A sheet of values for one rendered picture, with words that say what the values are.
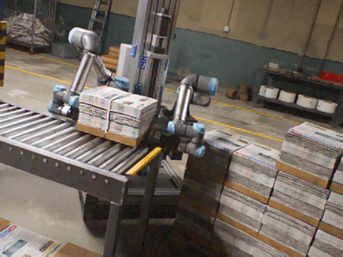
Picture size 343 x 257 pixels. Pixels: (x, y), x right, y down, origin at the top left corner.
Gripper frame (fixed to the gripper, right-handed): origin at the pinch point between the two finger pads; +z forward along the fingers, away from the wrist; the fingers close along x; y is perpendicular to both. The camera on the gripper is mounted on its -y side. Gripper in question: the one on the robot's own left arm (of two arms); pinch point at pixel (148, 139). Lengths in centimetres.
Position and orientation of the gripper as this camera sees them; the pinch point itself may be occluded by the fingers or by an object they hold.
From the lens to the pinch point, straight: 221.4
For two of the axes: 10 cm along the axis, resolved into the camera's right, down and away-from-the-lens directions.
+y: 1.9, -9.4, -2.9
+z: -9.4, -2.6, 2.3
